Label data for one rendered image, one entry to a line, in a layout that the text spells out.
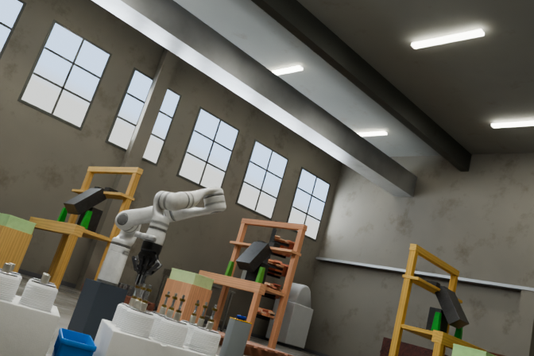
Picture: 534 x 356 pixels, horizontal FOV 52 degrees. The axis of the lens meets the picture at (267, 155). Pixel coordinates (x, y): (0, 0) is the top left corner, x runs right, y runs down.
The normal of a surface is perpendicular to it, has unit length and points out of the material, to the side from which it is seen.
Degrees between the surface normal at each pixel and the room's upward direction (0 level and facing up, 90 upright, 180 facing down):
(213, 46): 90
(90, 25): 90
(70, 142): 90
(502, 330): 90
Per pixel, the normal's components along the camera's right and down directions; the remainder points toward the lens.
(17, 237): 0.72, 0.00
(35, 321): 0.37, -0.18
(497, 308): -0.68, -0.39
